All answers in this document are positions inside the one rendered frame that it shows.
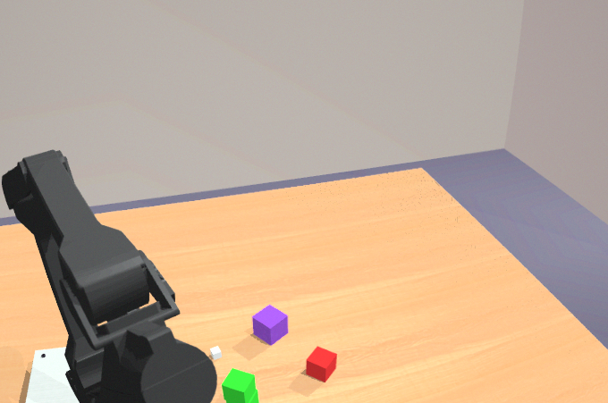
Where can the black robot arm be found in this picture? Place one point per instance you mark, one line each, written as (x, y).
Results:
(97, 275)

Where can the purple cube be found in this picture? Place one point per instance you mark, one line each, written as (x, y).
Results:
(270, 324)

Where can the red block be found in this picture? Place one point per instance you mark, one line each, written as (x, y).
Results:
(321, 364)

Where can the green block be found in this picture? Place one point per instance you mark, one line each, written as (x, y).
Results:
(238, 386)
(254, 398)

